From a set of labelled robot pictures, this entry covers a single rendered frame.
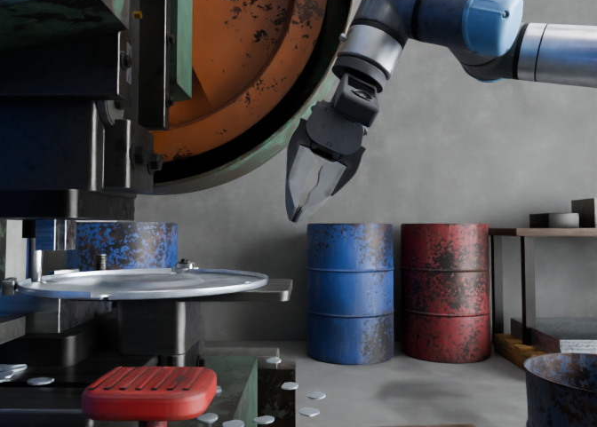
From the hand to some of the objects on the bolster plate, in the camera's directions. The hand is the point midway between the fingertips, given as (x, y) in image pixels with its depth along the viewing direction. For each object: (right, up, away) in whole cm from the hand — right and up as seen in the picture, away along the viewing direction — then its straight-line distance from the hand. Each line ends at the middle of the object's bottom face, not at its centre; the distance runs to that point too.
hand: (297, 212), depth 63 cm
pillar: (-37, -14, +9) cm, 40 cm away
